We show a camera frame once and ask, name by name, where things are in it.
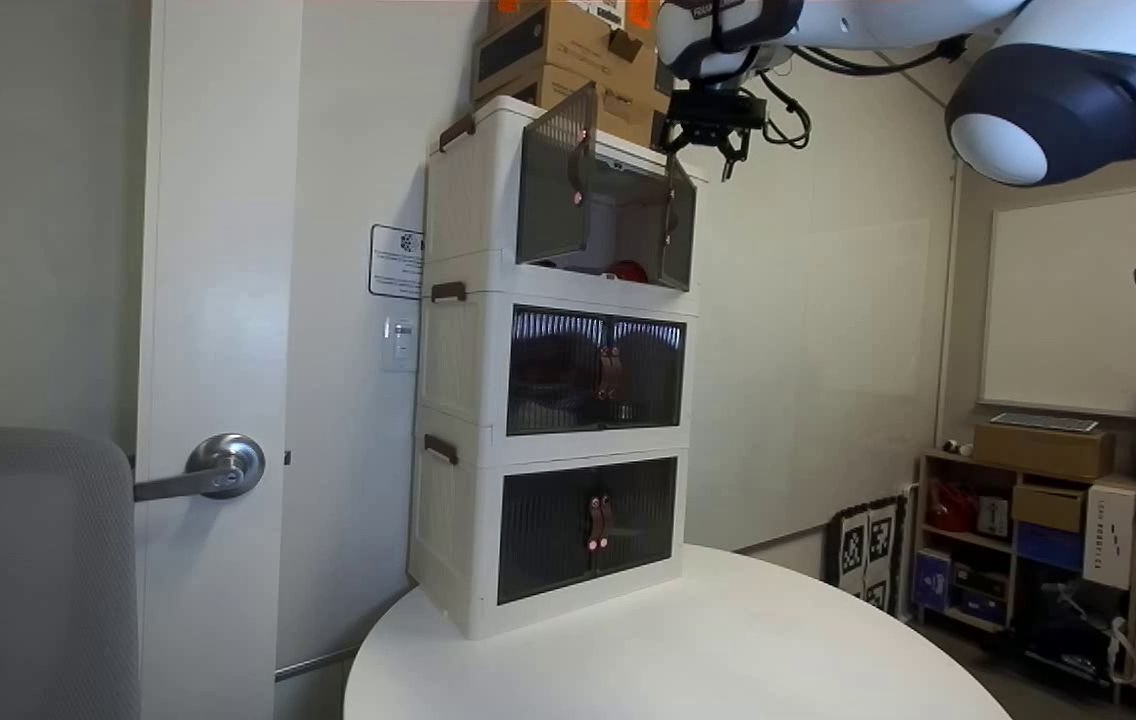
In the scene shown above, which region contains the black white fiducial tag board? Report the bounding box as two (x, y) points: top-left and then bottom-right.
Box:
(822, 490), (910, 617)

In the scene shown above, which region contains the small white wall sign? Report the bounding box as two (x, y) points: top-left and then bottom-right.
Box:
(365, 219), (426, 304)

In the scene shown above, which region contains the wooden shelf unit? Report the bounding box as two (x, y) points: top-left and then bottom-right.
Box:
(910, 449), (1136, 717)

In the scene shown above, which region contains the flat brown cardboard box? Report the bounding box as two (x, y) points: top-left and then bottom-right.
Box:
(968, 412), (1116, 484)

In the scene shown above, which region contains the white light switch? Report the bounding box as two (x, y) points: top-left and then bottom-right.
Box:
(376, 311), (419, 374)

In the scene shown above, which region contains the silver door lever handle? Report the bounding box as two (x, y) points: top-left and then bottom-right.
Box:
(126, 428), (271, 506)

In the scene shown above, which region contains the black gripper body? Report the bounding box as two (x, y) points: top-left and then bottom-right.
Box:
(665, 83), (769, 136)

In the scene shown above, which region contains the red shelf item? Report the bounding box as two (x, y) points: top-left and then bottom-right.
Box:
(929, 477), (978, 537)

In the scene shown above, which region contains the blue storage bin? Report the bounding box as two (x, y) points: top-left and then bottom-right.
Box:
(1011, 521), (1087, 576)

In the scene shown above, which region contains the large brown cardboard box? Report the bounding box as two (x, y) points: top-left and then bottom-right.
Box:
(462, 0), (681, 151)

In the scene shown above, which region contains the white room door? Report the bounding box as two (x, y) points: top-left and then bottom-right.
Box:
(131, 0), (309, 720)

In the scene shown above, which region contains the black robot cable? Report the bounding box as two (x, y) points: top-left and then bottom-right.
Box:
(751, 37), (984, 151)

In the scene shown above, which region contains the white three-tier cabinet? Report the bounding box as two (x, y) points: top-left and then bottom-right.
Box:
(404, 91), (702, 641)

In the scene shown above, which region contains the small blue box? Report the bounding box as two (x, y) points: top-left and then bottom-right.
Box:
(916, 546), (961, 612)

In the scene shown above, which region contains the grey-backed black office chair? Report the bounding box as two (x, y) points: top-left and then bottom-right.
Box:
(0, 419), (144, 720)

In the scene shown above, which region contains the white whiteboard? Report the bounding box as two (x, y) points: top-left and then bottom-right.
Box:
(978, 173), (1136, 422)

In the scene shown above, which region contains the small brown cardboard box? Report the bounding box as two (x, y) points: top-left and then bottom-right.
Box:
(1011, 477), (1087, 537)

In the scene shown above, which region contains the tall white box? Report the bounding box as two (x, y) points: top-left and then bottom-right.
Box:
(1078, 477), (1136, 592)

